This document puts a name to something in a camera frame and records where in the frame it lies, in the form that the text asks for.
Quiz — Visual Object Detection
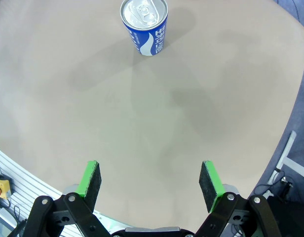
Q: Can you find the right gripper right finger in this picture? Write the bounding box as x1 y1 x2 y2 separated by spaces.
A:
195 159 283 237

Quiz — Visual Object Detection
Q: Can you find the yellow emergency stop box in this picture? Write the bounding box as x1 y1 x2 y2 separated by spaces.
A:
0 173 12 203

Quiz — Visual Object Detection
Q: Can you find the blue white drink can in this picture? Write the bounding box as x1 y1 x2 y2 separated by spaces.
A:
119 0 169 57

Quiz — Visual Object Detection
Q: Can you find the white metal frame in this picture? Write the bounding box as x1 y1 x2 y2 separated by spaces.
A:
265 130 304 198

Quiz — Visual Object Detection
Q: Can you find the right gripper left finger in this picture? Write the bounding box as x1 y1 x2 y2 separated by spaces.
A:
23 160 111 237

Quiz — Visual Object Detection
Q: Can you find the black cable bundle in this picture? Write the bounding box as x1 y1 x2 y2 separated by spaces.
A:
250 170 295 203

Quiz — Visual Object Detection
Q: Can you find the aluminium table edge rail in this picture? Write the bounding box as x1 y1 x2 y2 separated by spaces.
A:
0 145 125 237

